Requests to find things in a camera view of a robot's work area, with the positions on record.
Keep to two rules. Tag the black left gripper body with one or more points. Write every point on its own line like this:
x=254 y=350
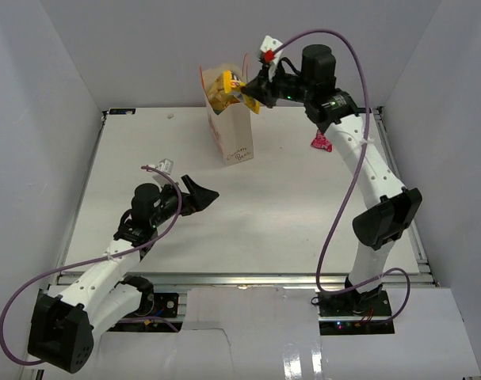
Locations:
x=170 y=199

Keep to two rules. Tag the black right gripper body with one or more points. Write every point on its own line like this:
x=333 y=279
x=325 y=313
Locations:
x=285 y=85

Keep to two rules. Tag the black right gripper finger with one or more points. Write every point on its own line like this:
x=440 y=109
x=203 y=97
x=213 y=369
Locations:
x=265 y=99
x=260 y=86

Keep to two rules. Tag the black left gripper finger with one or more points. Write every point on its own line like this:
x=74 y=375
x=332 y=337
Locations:
x=189 y=182
x=203 y=198

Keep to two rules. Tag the yellow m&m's candy packet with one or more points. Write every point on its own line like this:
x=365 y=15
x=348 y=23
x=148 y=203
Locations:
x=238 y=89

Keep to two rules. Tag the brown kettle chips bag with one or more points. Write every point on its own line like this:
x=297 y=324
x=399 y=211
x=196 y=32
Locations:
x=220 y=94

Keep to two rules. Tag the white paper gift bag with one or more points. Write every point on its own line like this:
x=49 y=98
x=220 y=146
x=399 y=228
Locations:
x=231 y=129

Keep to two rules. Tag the pink snack packet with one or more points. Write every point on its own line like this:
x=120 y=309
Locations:
x=321 y=142

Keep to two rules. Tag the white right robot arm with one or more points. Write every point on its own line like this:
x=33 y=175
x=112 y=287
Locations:
x=390 y=206

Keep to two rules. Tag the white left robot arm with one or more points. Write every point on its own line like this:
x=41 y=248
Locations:
x=65 y=327

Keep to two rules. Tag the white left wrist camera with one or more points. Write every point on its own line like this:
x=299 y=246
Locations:
x=165 y=166

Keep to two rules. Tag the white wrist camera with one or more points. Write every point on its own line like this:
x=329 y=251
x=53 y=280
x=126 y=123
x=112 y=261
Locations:
x=165 y=166
x=267 y=52

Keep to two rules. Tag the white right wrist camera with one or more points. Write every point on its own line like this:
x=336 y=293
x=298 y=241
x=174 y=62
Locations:
x=267 y=52

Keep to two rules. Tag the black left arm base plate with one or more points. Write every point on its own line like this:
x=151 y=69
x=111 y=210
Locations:
x=158 y=305

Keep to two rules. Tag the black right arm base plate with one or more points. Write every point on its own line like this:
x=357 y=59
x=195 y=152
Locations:
x=345 y=305

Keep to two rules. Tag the aluminium table edge rail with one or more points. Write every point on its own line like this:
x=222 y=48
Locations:
x=405 y=252

